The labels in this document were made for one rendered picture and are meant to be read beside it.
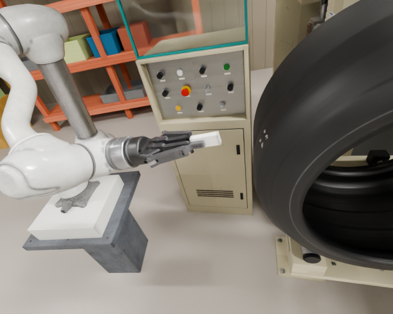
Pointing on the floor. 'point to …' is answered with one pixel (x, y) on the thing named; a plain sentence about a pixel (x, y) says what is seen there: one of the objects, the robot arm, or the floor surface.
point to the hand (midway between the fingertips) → (205, 140)
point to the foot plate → (283, 268)
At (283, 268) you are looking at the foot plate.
